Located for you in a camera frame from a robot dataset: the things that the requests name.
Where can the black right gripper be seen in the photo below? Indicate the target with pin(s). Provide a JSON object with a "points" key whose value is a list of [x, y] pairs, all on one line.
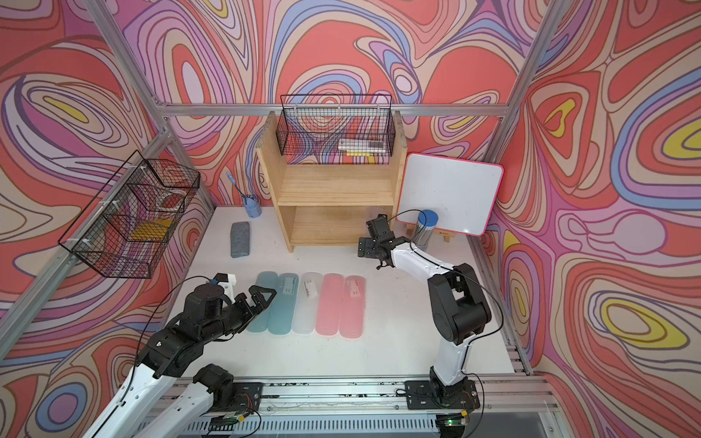
{"points": [[365, 247]]}

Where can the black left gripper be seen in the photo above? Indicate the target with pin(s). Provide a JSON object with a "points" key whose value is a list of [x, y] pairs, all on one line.
{"points": [[249, 311]]}

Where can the teal pencil case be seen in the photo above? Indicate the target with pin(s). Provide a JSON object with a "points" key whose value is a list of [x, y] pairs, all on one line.
{"points": [[266, 279], [283, 306]]}

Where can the clear pencil case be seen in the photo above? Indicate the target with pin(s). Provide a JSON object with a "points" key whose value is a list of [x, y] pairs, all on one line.
{"points": [[309, 292]]}

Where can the pink pencil case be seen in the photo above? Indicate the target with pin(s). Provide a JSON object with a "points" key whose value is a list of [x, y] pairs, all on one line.
{"points": [[353, 303], [329, 308]]}

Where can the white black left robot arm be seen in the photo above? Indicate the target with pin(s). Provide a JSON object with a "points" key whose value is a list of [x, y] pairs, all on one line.
{"points": [[209, 315]]}

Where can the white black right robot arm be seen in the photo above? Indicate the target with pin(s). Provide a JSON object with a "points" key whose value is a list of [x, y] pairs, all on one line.
{"points": [[459, 309]]}

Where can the wooden two-tier shelf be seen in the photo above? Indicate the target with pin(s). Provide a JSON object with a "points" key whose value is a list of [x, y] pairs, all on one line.
{"points": [[329, 204]]}

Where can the colored pencil tube blue lid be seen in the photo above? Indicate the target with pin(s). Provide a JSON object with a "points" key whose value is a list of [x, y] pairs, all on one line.
{"points": [[426, 218]]}

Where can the wooden board easel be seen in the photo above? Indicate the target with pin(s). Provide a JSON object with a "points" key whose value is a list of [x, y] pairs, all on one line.
{"points": [[443, 235]]}

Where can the grey felt eraser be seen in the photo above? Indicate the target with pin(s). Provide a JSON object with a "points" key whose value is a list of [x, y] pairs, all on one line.
{"points": [[240, 237]]}

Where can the blue pen cup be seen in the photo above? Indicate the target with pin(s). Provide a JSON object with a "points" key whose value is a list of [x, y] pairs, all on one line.
{"points": [[250, 202]]}

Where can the silver box in basket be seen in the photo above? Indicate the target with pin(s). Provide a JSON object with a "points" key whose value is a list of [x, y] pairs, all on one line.
{"points": [[358, 146]]}

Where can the yellow item in side basket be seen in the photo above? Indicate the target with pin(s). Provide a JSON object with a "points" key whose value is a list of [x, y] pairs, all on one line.
{"points": [[151, 231]]}

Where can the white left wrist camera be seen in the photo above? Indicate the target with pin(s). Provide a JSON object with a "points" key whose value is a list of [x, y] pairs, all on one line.
{"points": [[227, 283]]}

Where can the white board pink frame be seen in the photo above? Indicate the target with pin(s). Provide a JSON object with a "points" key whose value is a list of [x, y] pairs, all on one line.
{"points": [[462, 193]]}

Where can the black wire basket on shelf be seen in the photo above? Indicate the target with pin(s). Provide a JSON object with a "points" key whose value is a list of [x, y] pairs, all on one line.
{"points": [[311, 125]]}

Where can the black wire basket on frame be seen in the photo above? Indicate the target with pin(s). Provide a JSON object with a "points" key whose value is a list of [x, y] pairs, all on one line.
{"points": [[141, 189]]}

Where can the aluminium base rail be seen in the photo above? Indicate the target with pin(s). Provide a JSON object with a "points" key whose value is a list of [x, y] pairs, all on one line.
{"points": [[490, 406]]}

